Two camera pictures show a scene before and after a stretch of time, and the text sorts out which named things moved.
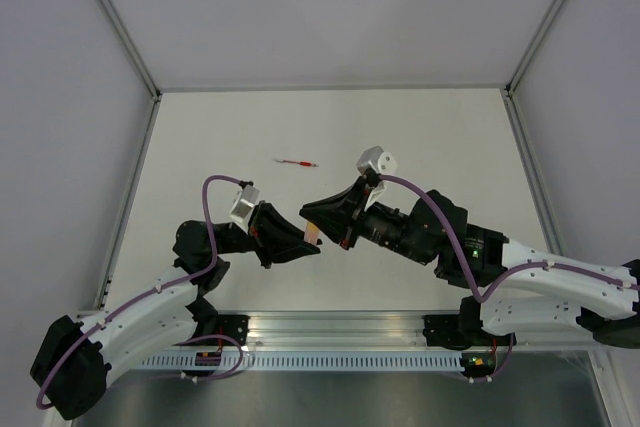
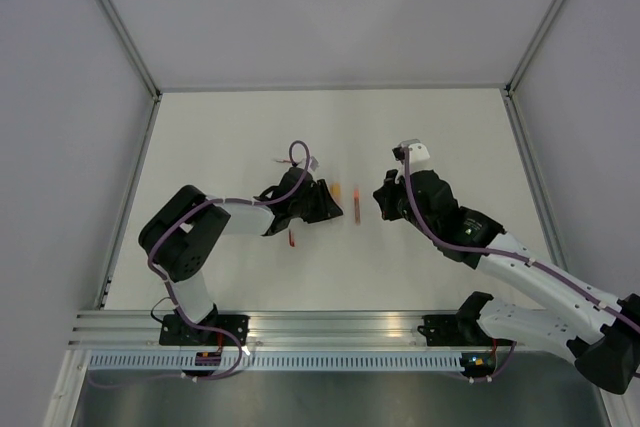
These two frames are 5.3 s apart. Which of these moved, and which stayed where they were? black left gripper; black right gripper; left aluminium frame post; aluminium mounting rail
Moved: black right gripper; black left gripper
Stayed: aluminium mounting rail; left aluminium frame post
